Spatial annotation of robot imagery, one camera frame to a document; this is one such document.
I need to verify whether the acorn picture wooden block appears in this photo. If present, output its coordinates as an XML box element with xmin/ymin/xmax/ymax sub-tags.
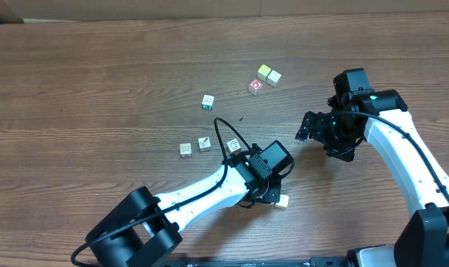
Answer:
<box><xmin>275</xmin><ymin>194</ymin><xmax>289</xmax><ymax>208</ymax></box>

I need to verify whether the red edged picture block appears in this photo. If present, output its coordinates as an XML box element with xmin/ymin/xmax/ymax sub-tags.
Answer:
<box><xmin>226</xmin><ymin>139</ymin><xmax>242</xmax><ymax>154</ymax></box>

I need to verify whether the hammer picture wooden block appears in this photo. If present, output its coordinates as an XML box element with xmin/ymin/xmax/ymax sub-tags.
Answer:
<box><xmin>197</xmin><ymin>136</ymin><xmax>211</xmax><ymax>152</ymax></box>

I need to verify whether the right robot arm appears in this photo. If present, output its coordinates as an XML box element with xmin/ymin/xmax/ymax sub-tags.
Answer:
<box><xmin>295</xmin><ymin>68</ymin><xmax>449</xmax><ymax>266</ymax></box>

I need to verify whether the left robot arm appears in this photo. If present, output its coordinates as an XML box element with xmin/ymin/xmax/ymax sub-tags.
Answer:
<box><xmin>85</xmin><ymin>162</ymin><xmax>283</xmax><ymax>266</ymax></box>

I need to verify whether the plain white wooden block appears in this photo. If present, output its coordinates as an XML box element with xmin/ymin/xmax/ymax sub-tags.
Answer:
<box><xmin>266</xmin><ymin>70</ymin><xmax>281</xmax><ymax>88</ymax></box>

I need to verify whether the red top wooden block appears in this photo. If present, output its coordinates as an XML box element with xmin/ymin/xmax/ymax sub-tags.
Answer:
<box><xmin>249</xmin><ymin>79</ymin><xmax>263</xmax><ymax>96</ymax></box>

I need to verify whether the yellow top wooden block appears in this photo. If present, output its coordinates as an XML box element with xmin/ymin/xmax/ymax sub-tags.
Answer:
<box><xmin>257</xmin><ymin>65</ymin><xmax>272</xmax><ymax>81</ymax></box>

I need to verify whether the green side picture block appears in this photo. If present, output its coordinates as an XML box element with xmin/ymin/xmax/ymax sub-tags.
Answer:
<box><xmin>202</xmin><ymin>95</ymin><xmax>214</xmax><ymax>111</ymax></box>

